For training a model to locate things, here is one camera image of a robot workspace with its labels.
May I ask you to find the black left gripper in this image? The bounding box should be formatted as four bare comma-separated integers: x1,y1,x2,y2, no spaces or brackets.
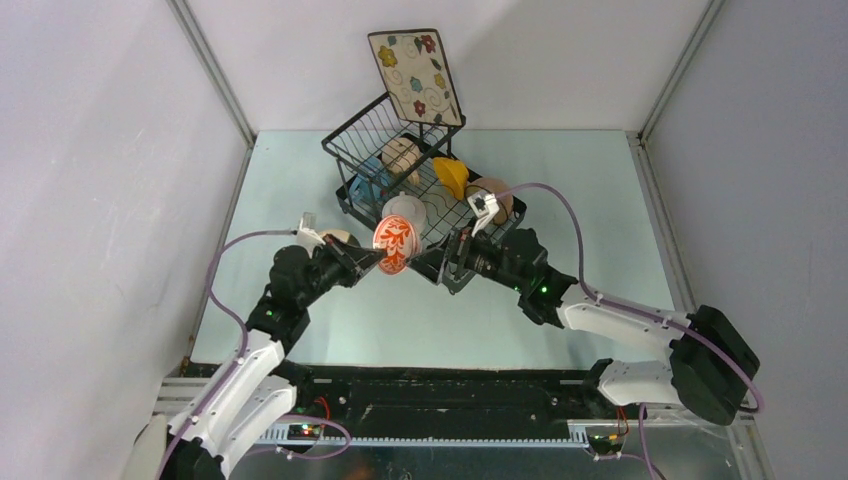
297,233,386,308

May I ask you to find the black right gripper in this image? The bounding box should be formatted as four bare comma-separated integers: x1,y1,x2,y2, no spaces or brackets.
405,216,527,293

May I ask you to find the beige saucer plate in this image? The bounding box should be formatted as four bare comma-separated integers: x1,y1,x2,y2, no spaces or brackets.
319,229,361,247

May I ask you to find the orange patterned white bowl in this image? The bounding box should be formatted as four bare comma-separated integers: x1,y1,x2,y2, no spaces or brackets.
372,214,420,275

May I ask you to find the white two-handled soup bowl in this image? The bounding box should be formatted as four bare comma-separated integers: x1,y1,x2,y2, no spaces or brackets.
382,192,427,233

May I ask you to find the blue floral mug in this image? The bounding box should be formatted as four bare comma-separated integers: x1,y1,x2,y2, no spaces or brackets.
350,157,392,202

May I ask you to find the yellow orange bowl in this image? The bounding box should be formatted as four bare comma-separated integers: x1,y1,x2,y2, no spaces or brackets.
433,157,470,201

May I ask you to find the tan bowl with dark rim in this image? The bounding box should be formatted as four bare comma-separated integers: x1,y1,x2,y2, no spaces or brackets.
464,177,514,226

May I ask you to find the beige ceramic mug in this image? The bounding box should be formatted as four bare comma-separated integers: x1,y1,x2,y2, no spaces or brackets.
381,137,421,186

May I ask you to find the square floral ceramic plate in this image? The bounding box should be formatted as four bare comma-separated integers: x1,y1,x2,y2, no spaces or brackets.
367,28,465,128

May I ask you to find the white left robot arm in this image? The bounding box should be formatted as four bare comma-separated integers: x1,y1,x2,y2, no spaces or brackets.
154,235,386,479

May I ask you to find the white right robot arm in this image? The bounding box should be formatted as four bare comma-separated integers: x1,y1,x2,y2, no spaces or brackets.
407,229,760,426

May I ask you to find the left electronics board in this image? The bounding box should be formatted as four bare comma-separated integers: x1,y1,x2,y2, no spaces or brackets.
286,423,323,442

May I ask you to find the electronics board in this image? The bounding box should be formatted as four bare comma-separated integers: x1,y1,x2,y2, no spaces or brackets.
286,423,323,442
585,434,627,461

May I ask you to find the right electronics board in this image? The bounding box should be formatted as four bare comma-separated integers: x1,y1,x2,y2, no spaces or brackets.
585,434,627,461

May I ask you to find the black wire dish rack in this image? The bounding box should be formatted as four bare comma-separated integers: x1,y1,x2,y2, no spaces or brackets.
321,94,534,293

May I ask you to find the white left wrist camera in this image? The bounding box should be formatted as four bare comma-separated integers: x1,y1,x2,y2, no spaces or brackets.
295,212,325,256

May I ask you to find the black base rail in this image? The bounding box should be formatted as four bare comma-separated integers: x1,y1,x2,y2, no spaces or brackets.
271,361,638,444

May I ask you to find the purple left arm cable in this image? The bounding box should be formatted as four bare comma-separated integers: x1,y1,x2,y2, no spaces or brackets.
155,228,352,480

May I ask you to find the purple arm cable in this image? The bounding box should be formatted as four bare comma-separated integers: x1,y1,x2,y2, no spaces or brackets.
155,228,352,480
493,182,766,478

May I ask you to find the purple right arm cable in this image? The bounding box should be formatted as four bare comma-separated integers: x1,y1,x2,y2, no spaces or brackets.
493,182,766,478

